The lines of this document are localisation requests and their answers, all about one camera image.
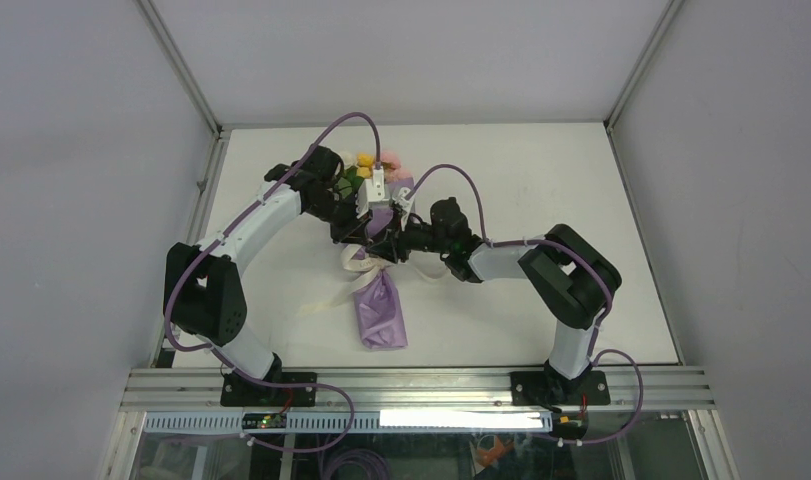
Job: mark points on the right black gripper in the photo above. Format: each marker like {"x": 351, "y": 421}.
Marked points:
{"x": 387, "y": 247}

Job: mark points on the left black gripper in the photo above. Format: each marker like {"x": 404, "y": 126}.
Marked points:
{"x": 354, "y": 229}

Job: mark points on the cream ribbon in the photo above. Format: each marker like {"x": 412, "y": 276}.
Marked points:
{"x": 355, "y": 260}

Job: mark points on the white fake flower stem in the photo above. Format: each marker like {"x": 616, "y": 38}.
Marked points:
{"x": 349, "y": 159}

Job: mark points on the pink purple wrapping paper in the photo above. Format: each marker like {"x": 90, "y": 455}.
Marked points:
{"x": 379, "y": 315}

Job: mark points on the pink fake flower stem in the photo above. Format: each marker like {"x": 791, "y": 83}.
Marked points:
{"x": 394, "y": 171}

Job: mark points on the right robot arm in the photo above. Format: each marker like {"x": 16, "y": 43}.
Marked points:
{"x": 574, "y": 280}

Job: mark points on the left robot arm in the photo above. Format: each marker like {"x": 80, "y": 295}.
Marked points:
{"x": 203, "y": 292}

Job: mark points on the white led light bar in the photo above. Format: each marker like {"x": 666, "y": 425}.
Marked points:
{"x": 441, "y": 419}

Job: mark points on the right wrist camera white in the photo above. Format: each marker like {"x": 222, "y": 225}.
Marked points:
{"x": 403, "y": 200}

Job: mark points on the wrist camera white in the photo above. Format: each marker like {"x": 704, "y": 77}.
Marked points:
{"x": 403, "y": 200}
{"x": 372, "y": 192}

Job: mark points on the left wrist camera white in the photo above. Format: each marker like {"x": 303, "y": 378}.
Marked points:
{"x": 372, "y": 192}

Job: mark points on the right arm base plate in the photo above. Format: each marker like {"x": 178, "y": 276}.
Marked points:
{"x": 548, "y": 388}

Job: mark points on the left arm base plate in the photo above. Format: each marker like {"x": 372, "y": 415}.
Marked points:
{"x": 238, "y": 392}

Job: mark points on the aluminium front rail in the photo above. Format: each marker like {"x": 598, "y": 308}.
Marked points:
{"x": 659, "y": 388}

